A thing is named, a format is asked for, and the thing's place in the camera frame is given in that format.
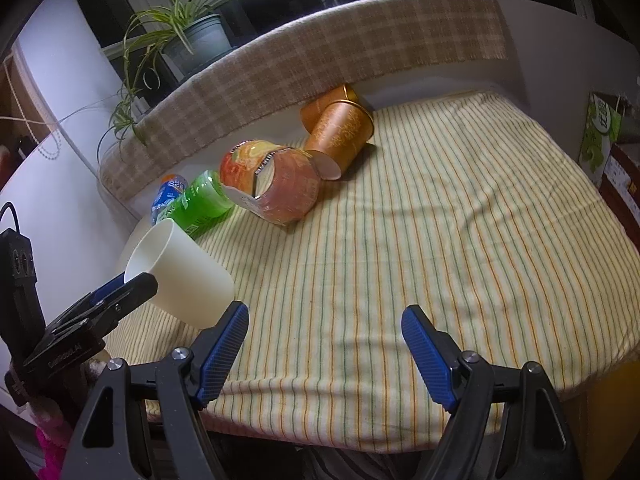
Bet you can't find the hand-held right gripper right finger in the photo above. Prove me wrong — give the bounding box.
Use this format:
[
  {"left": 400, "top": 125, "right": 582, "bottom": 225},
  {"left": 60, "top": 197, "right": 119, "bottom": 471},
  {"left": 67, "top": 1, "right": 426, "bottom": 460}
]
[{"left": 401, "top": 304, "right": 583, "bottom": 480}]

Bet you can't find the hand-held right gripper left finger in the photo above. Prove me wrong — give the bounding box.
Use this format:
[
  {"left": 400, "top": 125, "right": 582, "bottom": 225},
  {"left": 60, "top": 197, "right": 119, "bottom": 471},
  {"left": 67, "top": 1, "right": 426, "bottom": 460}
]
[{"left": 60, "top": 301, "right": 249, "bottom": 480}]

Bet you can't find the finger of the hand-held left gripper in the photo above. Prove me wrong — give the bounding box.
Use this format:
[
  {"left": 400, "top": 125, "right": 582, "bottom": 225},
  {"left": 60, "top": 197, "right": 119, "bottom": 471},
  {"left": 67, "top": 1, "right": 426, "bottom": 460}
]
[
  {"left": 86, "top": 274, "right": 127, "bottom": 308},
  {"left": 97, "top": 272, "right": 159, "bottom": 333}
]

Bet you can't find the white cup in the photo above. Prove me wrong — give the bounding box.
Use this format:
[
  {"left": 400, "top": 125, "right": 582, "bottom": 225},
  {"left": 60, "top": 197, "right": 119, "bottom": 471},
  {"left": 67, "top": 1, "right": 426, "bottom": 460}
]
[{"left": 123, "top": 220, "right": 236, "bottom": 331}]

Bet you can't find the red printed paper cup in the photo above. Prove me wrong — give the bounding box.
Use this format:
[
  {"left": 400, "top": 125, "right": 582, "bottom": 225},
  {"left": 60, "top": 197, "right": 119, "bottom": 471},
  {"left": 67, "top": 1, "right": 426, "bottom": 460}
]
[{"left": 219, "top": 140, "right": 322, "bottom": 228}]

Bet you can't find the orange patterned cup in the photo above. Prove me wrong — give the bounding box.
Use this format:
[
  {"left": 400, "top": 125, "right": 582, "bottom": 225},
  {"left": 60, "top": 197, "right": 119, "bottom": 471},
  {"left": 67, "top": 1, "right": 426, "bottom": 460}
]
[
  {"left": 300, "top": 83, "right": 373, "bottom": 131},
  {"left": 304, "top": 100, "right": 376, "bottom": 182}
]

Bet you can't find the blue plastic bottle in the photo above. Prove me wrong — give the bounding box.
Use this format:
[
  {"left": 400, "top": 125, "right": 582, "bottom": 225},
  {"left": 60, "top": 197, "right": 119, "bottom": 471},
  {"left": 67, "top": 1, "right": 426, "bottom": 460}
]
[{"left": 150, "top": 174, "right": 189, "bottom": 226}]

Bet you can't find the pink cloth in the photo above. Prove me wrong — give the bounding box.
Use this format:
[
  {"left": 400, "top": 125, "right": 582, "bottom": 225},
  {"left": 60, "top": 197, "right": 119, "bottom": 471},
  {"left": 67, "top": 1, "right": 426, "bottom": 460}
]
[{"left": 31, "top": 407, "right": 76, "bottom": 480}]

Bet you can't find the green plastic bottle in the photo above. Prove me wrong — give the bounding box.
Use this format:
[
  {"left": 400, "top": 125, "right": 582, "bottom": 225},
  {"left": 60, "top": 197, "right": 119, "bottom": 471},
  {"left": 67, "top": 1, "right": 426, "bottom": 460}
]
[{"left": 169, "top": 170, "right": 236, "bottom": 239}]

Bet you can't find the striped yellow cloth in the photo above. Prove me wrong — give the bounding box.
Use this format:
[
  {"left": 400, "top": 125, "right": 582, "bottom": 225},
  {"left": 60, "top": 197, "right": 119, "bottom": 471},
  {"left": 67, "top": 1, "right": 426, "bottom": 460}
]
[{"left": 102, "top": 91, "right": 640, "bottom": 454}]

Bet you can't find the potted spider plant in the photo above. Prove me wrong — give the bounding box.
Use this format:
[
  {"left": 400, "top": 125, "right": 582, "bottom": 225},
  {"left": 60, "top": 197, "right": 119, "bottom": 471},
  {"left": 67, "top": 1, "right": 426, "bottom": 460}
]
[{"left": 96, "top": 0, "right": 272, "bottom": 162}]

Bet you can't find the green printed box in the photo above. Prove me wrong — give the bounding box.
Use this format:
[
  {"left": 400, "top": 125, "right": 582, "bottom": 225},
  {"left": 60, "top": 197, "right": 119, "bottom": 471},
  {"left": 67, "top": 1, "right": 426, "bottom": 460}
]
[{"left": 577, "top": 91, "right": 624, "bottom": 186}]

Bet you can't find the beige plaid cloth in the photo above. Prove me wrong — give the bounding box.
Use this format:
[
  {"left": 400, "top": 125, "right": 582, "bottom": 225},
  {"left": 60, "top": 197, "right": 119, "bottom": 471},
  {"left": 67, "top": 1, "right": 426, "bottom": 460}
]
[{"left": 99, "top": 0, "right": 507, "bottom": 202}]

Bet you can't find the black cable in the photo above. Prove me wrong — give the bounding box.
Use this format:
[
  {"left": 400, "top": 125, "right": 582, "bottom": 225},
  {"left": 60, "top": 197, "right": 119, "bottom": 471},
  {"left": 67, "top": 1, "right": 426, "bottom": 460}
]
[{"left": 0, "top": 202, "right": 22, "bottom": 235}]

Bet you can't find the white bead cord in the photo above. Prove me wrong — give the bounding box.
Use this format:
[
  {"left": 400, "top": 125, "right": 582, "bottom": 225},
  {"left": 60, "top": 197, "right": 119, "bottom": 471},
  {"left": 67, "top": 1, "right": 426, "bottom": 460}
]
[{"left": 0, "top": 52, "right": 68, "bottom": 162}]

